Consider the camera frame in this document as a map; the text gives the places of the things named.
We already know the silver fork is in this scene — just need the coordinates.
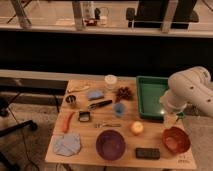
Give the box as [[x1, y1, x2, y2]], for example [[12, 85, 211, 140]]
[[94, 123, 121, 128]]

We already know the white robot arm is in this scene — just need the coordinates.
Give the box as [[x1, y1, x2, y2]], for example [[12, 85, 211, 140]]
[[159, 66, 213, 129]]

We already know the blue plastic cup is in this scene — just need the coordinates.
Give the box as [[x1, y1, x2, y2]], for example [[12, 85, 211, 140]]
[[113, 103, 125, 117]]

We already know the small metal cup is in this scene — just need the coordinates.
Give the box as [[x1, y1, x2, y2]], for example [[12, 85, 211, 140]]
[[65, 95, 76, 108]]

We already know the red-brown bowl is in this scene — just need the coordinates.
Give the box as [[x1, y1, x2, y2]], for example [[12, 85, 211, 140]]
[[162, 127, 191, 155]]

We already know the apple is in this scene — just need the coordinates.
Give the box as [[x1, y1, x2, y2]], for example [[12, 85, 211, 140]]
[[130, 121, 144, 135]]

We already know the green plastic tray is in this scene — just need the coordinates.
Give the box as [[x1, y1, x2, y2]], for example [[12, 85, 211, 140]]
[[136, 76, 168, 121]]

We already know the black rectangular remote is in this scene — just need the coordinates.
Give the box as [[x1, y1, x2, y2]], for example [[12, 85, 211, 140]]
[[135, 148, 160, 160]]

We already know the pine cone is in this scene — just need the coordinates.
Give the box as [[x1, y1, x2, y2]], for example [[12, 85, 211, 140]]
[[116, 87, 133, 102]]

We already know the purple bowl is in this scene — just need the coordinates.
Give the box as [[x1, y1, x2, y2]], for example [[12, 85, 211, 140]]
[[96, 130, 126, 161]]

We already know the white round container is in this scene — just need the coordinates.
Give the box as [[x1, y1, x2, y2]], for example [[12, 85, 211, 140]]
[[104, 75, 117, 90]]

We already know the blue sponge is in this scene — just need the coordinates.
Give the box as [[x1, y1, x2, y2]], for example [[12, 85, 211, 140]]
[[87, 90, 104, 100]]

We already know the black square tin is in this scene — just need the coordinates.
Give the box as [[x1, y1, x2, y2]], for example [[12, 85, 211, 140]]
[[78, 111, 90, 122]]

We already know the banana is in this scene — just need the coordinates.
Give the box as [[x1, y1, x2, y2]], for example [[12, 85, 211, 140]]
[[67, 85, 90, 93]]

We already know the orange carrot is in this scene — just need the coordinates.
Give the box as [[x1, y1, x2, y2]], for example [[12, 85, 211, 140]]
[[62, 112, 75, 133]]

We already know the blue folded cloth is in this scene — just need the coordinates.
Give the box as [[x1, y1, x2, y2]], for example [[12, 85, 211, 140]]
[[53, 133, 81, 157]]

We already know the black handled tool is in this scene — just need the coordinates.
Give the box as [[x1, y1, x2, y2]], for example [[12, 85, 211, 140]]
[[88, 100, 113, 110]]

